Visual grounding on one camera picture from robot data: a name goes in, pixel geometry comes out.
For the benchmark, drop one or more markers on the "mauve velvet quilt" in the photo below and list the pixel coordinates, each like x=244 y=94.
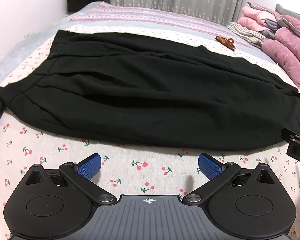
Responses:
x=287 y=50

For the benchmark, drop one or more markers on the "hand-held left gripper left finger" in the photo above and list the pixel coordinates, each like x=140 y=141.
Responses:
x=88 y=166

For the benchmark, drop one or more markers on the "striped folded cloth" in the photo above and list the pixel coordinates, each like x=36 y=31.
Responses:
x=245 y=32

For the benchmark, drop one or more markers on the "pink striped blanket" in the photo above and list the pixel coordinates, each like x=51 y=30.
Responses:
x=140 y=15

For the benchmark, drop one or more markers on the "black pants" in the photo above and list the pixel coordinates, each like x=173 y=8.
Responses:
x=140 y=92

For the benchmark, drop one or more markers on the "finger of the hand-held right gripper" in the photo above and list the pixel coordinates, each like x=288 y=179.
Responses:
x=290 y=133

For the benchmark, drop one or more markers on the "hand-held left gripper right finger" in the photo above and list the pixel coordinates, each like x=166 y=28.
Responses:
x=210 y=165

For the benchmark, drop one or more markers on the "small grey folded cloth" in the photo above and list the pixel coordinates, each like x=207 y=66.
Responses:
x=270 y=27

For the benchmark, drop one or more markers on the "cherry print bed sheet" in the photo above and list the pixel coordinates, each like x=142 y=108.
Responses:
x=65 y=155

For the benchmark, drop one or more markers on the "grey pillow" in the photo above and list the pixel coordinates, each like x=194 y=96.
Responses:
x=295 y=12

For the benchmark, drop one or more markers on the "brown hair claw clip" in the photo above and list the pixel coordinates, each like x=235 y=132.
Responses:
x=223 y=41

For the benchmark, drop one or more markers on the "pink padded garment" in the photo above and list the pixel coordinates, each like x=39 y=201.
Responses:
x=252 y=17

